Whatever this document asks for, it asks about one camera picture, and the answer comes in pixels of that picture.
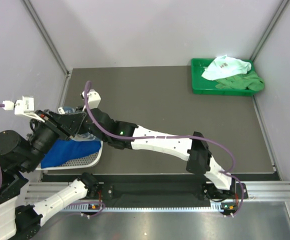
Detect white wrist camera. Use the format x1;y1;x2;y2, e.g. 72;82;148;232
87;89;101;110
2;96;45;123

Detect green plastic tray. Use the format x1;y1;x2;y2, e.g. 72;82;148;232
190;58;258;97

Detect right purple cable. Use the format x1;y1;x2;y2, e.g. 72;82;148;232
83;80;245;218

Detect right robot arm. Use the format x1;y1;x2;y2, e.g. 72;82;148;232
81;107;237;198

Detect white blue patterned towel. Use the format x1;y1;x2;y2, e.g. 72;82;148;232
57;106;100;142

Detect white perforated plastic basket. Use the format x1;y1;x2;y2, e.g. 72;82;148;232
36;141;103;171

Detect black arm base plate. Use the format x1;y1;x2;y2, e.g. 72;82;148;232
95;180;245;201

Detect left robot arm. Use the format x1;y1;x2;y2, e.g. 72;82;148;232
0;110;99;240

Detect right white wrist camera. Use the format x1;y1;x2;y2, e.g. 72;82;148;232
87;89;101;110

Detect pale mint towel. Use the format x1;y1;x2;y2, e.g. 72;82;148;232
201;55;252;81

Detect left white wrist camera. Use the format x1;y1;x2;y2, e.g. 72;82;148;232
2;96;45;123

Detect grey slotted cable duct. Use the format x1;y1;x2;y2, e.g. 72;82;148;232
61;202;236;213

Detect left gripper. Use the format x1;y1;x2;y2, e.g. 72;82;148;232
23;108;88;172

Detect green towel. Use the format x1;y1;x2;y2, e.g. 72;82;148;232
215;71;265;92

